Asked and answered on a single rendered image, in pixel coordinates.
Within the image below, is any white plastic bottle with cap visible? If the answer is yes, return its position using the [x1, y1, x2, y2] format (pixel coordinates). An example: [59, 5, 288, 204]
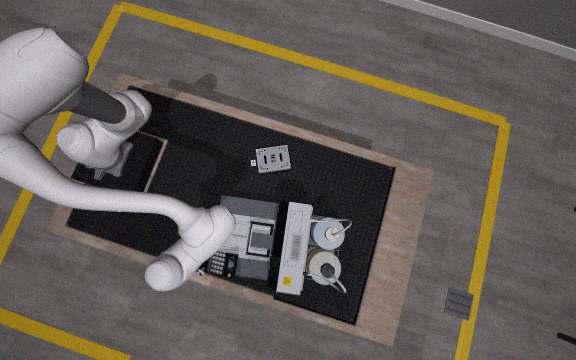
[310, 221, 345, 250]

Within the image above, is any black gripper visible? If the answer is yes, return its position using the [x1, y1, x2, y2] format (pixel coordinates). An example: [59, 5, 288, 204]
[196, 260, 208, 276]

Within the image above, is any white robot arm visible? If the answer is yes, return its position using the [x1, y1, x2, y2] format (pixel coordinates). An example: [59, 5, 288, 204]
[0, 27, 236, 291]

